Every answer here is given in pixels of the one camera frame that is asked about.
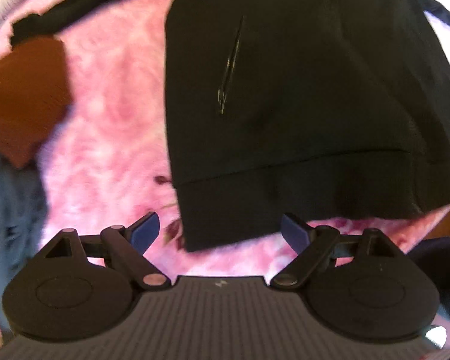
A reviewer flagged black jacket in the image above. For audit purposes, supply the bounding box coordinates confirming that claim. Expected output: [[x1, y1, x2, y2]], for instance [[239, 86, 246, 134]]
[[10, 0, 450, 251]]

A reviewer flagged blue-grey garment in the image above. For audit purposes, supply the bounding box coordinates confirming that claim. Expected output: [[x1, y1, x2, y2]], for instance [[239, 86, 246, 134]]
[[0, 144, 50, 301]]

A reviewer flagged pink floral blanket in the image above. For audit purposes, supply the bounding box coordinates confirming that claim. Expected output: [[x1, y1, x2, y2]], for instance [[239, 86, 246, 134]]
[[0, 0, 450, 337]]

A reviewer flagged orange-brown folded garment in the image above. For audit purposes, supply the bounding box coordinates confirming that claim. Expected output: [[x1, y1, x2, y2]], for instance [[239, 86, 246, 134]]
[[0, 37, 72, 169]]

